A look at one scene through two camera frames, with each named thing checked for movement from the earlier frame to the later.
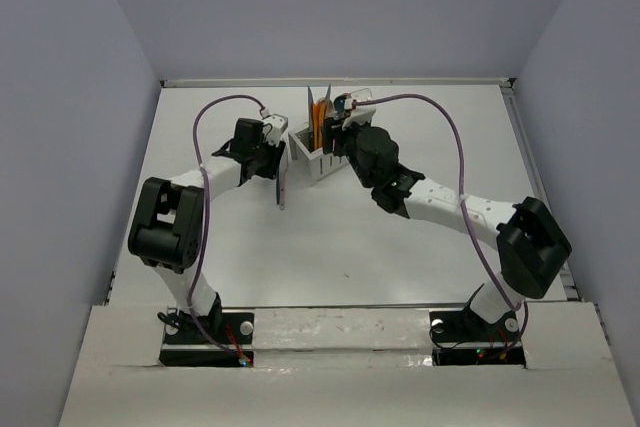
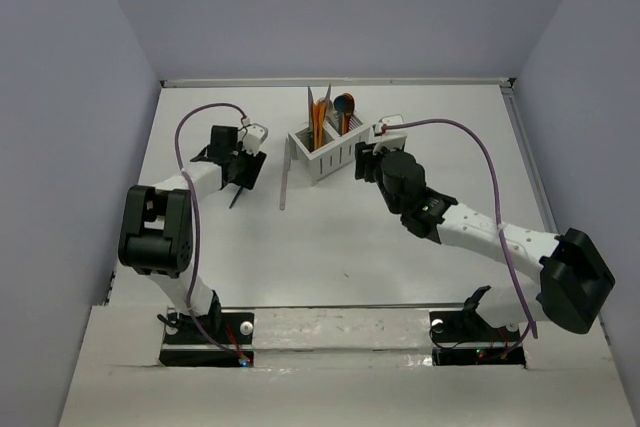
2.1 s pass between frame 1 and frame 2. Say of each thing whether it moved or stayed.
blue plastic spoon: stayed
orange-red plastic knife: stayed
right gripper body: moved
